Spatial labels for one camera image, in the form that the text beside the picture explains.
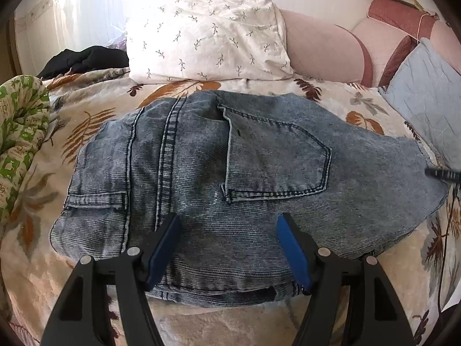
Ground pink padded headboard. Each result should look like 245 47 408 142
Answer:
279 0 461 87

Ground black garment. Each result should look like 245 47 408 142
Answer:
37 45 129 79

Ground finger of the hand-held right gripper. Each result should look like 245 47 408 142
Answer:
425 166 461 183

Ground white cord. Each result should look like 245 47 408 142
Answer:
416 12 433 42

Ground leaf-print blanket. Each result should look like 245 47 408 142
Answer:
0 68 461 346

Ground white leaf-print pillow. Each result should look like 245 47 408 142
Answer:
126 0 294 84

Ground light blue quilted pillow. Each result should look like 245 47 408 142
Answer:
378 38 461 172

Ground green patterned quilt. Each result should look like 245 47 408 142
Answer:
0 75 51 224

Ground purple plastic bag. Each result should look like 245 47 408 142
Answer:
108 25 128 49

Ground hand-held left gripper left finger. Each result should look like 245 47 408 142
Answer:
40 213 182 346

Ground grey denim pants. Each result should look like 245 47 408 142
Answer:
50 90 450 309

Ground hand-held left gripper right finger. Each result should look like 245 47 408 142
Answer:
275 213 415 346

